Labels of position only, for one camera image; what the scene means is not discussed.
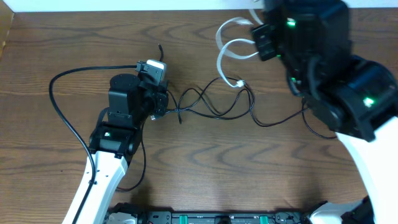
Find white USB cable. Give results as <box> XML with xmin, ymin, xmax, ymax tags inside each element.
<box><xmin>215</xmin><ymin>8</ymin><xmax>265</xmax><ymax>89</ymax></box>

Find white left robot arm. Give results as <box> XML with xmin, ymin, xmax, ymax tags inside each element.
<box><xmin>64</xmin><ymin>60</ymin><xmax>169</xmax><ymax>223</ymax></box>

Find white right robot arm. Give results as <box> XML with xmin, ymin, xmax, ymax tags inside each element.
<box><xmin>252</xmin><ymin>0</ymin><xmax>397</xmax><ymax>223</ymax></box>

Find black left camera cable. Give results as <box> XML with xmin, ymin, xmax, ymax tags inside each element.
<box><xmin>48</xmin><ymin>65</ymin><xmax>139</xmax><ymax>224</ymax></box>

